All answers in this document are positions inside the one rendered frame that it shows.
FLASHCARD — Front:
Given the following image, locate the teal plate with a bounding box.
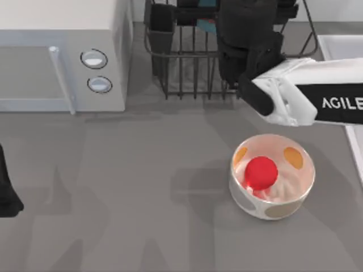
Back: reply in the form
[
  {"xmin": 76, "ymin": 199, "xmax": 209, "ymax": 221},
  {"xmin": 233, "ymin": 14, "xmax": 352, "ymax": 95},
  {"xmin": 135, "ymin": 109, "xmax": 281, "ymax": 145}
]
[{"xmin": 196, "ymin": 0, "xmax": 220, "ymax": 33}]

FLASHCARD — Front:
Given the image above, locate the black cutlery holder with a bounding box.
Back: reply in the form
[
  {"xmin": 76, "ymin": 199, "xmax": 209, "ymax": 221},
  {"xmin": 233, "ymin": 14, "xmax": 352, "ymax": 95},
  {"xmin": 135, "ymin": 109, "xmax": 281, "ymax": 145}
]
[{"xmin": 148, "ymin": 3, "xmax": 176, "ymax": 78}]

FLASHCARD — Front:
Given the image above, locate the round grey microwave knob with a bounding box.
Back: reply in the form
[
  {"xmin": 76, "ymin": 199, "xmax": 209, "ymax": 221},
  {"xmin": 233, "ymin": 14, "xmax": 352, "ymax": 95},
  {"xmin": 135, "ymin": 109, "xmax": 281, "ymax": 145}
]
[
  {"xmin": 80, "ymin": 48, "xmax": 109, "ymax": 70},
  {"xmin": 86, "ymin": 75, "xmax": 113, "ymax": 94}
]

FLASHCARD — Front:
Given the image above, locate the red ball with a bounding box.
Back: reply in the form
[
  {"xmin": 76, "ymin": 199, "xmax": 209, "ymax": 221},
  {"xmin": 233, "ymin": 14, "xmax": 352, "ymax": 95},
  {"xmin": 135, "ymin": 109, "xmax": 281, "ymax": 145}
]
[{"xmin": 244, "ymin": 156, "xmax": 279, "ymax": 192}]

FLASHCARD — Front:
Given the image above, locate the pale microwave oven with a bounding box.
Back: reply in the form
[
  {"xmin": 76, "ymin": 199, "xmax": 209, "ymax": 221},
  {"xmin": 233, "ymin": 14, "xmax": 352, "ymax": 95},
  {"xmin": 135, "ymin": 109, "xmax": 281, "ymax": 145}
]
[{"xmin": 0, "ymin": 0, "xmax": 134, "ymax": 114}]

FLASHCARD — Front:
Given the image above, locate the white bowl with orange dots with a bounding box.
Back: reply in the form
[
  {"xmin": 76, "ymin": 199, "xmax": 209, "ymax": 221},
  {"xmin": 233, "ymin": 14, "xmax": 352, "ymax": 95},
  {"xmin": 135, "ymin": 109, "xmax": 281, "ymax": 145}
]
[{"xmin": 229, "ymin": 133, "xmax": 316, "ymax": 222}]

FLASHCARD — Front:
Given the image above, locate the pale microwave door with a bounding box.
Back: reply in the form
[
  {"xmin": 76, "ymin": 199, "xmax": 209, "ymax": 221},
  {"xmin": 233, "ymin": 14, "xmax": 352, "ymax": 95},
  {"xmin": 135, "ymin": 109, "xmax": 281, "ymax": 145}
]
[{"xmin": 0, "ymin": 46, "xmax": 75, "ymax": 113}]

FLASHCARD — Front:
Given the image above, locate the black wire dish rack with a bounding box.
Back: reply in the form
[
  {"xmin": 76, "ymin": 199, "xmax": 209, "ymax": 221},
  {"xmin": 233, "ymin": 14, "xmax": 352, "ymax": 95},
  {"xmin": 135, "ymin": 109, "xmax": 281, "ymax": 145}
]
[{"xmin": 143, "ymin": 0, "xmax": 318, "ymax": 100}]

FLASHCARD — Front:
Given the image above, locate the pale microwave door handle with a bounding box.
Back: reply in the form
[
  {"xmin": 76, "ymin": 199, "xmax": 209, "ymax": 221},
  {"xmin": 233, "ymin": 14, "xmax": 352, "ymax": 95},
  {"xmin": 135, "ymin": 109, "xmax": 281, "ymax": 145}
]
[{"xmin": 48, "ymin": 46, "xmax": 77, "ymax": 116}]

